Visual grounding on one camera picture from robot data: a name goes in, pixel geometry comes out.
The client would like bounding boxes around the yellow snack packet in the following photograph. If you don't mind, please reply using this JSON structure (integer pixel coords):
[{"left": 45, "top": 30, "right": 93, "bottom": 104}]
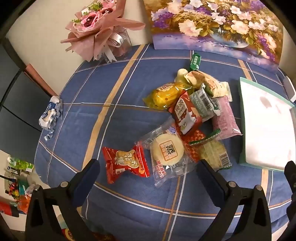
[{"left": 142, "top": 83, "right": 192, "bottom": 109}]

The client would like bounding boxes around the dark cabinet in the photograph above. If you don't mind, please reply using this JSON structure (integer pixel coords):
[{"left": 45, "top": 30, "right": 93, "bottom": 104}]
[{"left": 0, "top": 37, "right": 58, "bottom": 158}]

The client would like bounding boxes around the brown bread packet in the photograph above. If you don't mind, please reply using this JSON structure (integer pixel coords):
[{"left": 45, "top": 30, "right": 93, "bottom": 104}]
[{"left": 185, "top": 71, "right": 233, "bottom": 101}]

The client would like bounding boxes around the red and white snack packet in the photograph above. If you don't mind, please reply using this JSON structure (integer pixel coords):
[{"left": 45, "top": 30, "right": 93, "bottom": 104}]
[{"left": 168, "top": 91, "right": 204, "bottom": 135}]

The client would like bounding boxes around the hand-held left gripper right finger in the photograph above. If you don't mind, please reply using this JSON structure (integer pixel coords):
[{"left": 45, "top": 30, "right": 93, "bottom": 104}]
[{"left": 196, "top": 159, "right": 272, "bottom": 241}]

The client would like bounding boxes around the pink snack packet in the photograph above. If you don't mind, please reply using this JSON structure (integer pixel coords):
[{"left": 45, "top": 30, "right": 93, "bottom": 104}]
[{"left": 211, "top": 96, "right": 242, "bottom": 139}]

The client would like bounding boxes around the flower painting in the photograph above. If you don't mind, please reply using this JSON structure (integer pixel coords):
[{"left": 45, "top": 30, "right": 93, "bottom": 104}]
[{"left": 143, "top": 0, "right": 284, "bottom": 71}]

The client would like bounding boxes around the clear green-edged cookie packet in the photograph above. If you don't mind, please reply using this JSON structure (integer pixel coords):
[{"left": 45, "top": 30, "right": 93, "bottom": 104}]
[{"left": 188, "top": 130, "right": 233, "bottom": 172}]

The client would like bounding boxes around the clear packet with white cake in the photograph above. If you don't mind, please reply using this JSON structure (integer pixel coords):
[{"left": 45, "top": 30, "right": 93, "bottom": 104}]
[{"left": 136, "top": 117, "right": 199, "bottom": 187}]

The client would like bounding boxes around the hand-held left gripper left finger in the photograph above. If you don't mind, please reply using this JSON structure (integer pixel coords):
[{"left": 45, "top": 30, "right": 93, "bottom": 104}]
[{"left": 25, "top": 159, "right": 101, "bottom": 241}]

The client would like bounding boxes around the colourful clutter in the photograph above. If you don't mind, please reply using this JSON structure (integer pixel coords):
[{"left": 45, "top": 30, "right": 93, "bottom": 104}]
[{"left": 0, "top": 156, "right": 42, "bottom": 217}]

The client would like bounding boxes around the white device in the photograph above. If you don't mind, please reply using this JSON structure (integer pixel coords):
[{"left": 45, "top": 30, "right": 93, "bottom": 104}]
[{"left": 282, "top": 75, "right": 296, "bottom": 102}]

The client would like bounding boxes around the red wafer packet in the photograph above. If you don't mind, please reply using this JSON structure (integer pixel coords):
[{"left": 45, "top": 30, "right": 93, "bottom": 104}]
[{"left": 176, "top": 126, "right": 206, "bottom": 164}]

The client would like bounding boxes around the blue plaid cloth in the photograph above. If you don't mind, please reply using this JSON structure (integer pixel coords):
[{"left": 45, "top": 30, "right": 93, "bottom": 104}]
[{"left": 35, "top": 43, "right": 296, "bottom": 241}]

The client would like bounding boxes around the crumpled blue and white wrapper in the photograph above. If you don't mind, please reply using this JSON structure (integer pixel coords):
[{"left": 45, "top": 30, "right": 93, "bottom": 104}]
[{"left": 38, "top": 95, "right": 63, "bottom": 141}]

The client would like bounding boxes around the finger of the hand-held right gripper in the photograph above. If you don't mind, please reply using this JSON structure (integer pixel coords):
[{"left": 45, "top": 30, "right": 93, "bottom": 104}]
[{"left": 284, "top": 160, "right": 296, "bottom": 223}]

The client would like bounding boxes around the white tray with teal rim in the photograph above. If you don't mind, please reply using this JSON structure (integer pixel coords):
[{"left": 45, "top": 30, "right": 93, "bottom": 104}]
[{"left": 238, "top": 77, "right": 296, "bottom": 172}]

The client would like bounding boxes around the pale green snack packet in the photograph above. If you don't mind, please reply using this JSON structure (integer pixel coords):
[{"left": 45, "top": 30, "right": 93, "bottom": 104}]
[{"left": 190, "top": 88, "right": 222, "bottom": 122}]

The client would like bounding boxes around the cream snack packet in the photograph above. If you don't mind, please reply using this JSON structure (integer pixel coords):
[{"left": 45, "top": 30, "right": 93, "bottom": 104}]
[{"left": 174, "top": 68, "right": 197, "bottom": 87}]

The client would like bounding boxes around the pink flower bouquet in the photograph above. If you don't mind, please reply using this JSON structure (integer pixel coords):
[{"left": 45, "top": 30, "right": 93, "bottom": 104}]
[{"left": 60, "top": 0, "right": 146, "bottom": 64}]

